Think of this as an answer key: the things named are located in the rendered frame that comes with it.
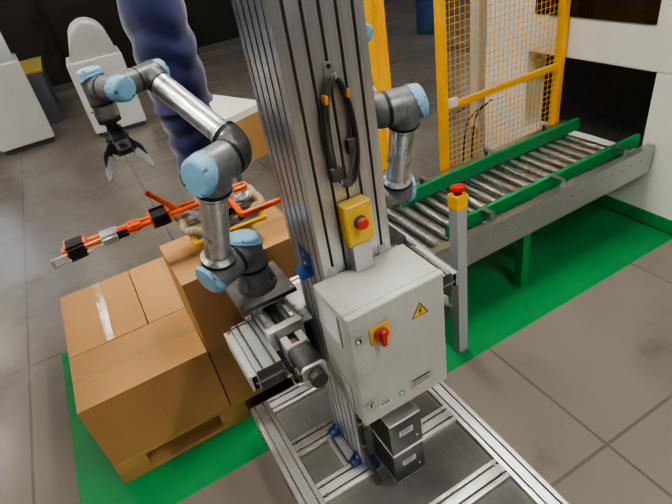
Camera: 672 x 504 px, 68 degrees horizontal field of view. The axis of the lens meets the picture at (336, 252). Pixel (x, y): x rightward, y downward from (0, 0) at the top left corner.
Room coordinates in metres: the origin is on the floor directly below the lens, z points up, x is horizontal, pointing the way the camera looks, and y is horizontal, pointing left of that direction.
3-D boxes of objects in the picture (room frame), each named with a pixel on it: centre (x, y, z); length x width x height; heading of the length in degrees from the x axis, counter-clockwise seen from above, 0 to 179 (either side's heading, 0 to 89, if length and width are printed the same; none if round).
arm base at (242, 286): (1.53, 0.31, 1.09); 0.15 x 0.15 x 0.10
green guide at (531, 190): (2.58, -1.37, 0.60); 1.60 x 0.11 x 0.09; 114
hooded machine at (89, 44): (7.41, 2.74, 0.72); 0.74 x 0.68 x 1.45; 113
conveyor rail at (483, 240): (2.38, -1.07, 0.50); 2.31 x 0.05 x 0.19; 114
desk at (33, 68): (8.79, 4.48, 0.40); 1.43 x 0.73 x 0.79; 22
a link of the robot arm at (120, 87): (1.57, 0.54, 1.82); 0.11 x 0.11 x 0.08; 50
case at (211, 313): (2.06, 0.48, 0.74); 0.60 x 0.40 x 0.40; 115
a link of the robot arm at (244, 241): (1.52, 0.32, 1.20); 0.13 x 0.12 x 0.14; 140
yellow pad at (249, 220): (1.97, 0.45, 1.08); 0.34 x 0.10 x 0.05; 113
